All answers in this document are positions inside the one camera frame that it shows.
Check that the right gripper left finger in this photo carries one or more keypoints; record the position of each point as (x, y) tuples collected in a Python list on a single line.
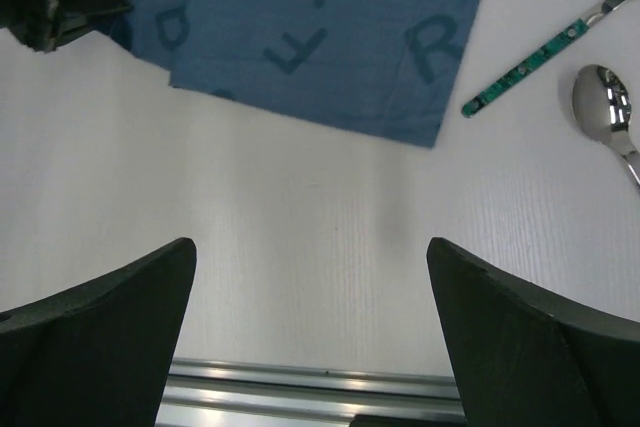
[(99, 353)]

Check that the silver metal spoon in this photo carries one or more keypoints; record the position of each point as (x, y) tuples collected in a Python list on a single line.
[(603, 112)]

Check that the blue letter-print cloth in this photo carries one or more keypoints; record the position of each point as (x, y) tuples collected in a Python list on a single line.
[(384, 68)]

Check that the green-handled fork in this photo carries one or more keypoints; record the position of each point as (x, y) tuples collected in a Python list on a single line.
[(561, 41)]

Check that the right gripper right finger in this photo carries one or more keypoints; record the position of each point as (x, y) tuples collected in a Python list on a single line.
[(525, 356)]

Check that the aluminium mounting rail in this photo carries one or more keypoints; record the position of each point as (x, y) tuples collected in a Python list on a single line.
[(211, 393)]

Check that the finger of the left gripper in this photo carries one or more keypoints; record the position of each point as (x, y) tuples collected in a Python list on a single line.
[(46, 25)]

